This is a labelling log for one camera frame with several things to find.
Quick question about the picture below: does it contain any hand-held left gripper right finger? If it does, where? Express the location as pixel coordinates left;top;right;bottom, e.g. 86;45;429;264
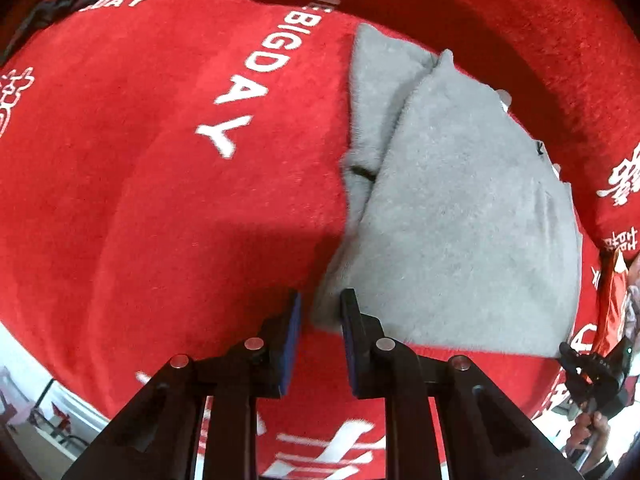
339;287;585;480

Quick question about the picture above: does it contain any red printed blanket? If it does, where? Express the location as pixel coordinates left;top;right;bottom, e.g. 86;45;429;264
0;0;640;480

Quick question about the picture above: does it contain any person's right hand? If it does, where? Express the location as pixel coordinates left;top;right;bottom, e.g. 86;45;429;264
569;409;615;462

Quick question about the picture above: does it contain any grey sweater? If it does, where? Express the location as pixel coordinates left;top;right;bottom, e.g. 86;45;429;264
310;22;584;361

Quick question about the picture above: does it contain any red shiny cloth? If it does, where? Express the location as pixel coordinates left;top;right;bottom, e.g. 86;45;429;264
592;249;632;356

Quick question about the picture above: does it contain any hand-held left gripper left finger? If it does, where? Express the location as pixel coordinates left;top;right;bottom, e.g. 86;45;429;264
62;288;304;480

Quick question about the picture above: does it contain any metal frame chair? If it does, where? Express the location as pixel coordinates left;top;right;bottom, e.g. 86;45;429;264
27;379;103;457

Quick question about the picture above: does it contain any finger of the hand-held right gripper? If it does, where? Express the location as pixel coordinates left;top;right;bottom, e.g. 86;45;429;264
558;341;585;378
612;335;635;368

